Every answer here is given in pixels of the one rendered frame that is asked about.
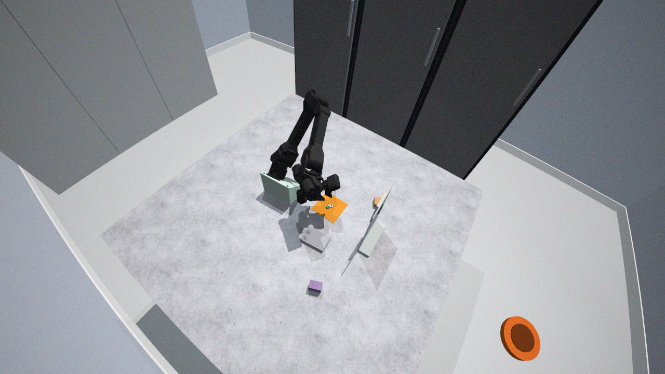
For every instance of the small purple block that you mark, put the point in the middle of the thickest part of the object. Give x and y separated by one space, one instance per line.
315 286

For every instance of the orange square marking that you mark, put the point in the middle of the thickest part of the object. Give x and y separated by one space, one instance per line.
332 213

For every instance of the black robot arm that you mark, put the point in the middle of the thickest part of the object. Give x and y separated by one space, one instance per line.
315 105

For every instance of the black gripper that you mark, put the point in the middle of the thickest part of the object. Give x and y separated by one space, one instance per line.
332 183

